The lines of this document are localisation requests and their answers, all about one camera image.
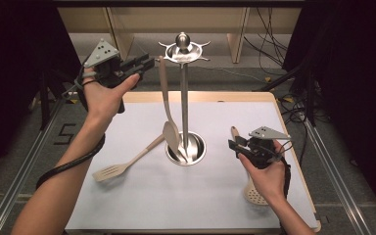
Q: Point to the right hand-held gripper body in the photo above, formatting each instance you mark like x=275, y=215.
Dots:
x=262, y=151

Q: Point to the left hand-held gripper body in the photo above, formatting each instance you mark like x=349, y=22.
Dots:
x=106, y=70

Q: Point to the beige perforated skimmer spoon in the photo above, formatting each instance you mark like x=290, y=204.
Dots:
x=254, y=196

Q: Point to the metal utensil stand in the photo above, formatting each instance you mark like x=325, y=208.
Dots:
x=184, y=98

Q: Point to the beige solid spatula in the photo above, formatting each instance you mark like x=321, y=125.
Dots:
x=171, y=133

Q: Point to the beige slotted spatula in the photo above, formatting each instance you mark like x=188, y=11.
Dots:
x=111, y=170

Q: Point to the person's right hand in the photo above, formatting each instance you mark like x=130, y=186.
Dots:
x=269, y=181

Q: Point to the person's left hand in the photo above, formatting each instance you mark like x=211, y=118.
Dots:
x=103, y=101

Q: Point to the white paper sheet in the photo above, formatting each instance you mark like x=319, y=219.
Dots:
x=192, y=196

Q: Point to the black tripod stand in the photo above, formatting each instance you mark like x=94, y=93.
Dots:
x=45, y=98
x=310, y=98

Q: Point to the light wooden shelf unit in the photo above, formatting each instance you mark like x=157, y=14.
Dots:
x=209, y=19

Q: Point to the black curtain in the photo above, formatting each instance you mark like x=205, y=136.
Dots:
x=355, y=81
x=13, y=65

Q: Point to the aluminium floor rail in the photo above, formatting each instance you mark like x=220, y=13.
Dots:
x=336, y=182
x=19, y=182

